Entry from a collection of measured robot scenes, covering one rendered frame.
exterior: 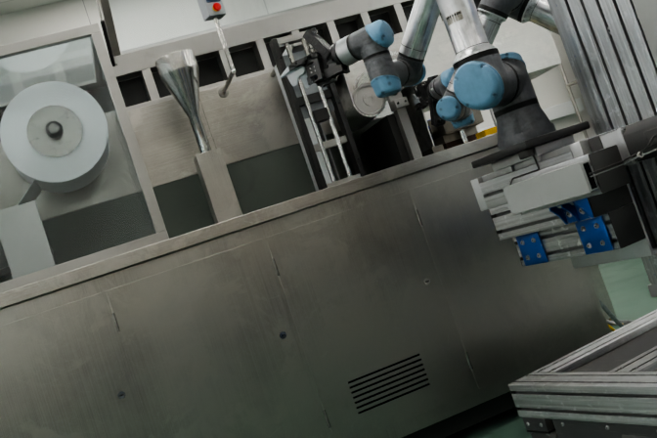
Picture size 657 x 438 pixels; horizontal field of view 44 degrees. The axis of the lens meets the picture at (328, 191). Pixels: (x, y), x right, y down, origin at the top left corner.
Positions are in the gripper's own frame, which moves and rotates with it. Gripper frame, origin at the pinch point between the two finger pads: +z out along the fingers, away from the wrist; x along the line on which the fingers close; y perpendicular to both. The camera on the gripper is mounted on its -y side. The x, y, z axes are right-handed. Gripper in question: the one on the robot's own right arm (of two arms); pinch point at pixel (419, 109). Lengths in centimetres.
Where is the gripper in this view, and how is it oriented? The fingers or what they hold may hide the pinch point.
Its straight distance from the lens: 298.9
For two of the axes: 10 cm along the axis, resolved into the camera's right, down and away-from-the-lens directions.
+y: -3.2, -9.4, 0.6
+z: -2.5, 1.4, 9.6
